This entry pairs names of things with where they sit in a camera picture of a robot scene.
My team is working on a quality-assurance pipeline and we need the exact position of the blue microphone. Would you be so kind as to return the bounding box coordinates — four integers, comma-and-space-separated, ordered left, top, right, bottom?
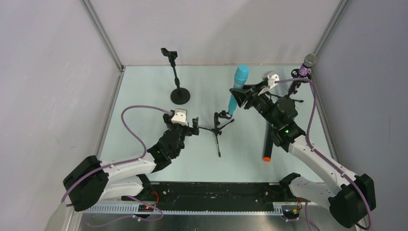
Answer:
228, 64, 249, 116

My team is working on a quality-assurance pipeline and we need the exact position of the small tripod clip stand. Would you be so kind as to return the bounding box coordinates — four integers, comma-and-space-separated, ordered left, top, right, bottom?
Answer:
199, 110, 235, 157

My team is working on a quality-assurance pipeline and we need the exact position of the black microphone orange end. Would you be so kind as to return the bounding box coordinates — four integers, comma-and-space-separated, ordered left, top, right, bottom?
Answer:
263, 126, 274, 162

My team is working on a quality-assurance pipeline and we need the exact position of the tripod shock mount stand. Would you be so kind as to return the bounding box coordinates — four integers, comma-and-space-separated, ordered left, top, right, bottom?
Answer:
265, 65, 311, 99

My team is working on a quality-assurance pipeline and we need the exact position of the purple glitter microphone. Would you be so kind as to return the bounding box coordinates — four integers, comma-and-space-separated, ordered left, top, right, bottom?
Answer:
288, 53, 317, 95

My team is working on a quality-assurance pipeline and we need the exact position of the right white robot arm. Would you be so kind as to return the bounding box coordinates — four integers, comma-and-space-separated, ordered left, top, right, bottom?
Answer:
230, 83, 376, 230

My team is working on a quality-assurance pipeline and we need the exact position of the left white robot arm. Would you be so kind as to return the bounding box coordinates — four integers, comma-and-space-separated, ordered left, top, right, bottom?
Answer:
63, 109, 199, 212

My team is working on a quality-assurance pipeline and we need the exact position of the round base microphone stand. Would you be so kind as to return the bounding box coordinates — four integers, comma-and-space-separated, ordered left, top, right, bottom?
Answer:
161, 48, 191, 105

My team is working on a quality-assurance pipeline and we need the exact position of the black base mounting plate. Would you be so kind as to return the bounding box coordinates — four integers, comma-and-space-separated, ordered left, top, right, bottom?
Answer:
134, 182, 296, 211

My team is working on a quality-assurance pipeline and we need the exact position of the left electronics board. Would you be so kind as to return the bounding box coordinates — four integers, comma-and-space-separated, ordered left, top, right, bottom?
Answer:
138, 204, 155, 213

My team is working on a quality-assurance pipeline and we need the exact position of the electronics board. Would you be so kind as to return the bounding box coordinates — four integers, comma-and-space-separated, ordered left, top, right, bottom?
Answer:
282, 208, 302, 220
138, 204, 155, 213

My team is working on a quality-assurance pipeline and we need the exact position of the right electronics board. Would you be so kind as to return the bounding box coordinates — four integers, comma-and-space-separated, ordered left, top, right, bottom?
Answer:
282, 208, 302, 220

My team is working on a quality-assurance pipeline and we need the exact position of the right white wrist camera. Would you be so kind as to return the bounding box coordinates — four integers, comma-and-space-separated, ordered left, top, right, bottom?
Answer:
258, 71, 280, 96

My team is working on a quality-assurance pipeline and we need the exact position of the grey slotted cable duct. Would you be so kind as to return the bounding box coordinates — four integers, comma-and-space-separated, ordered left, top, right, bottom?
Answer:
83, 203, 283, 216

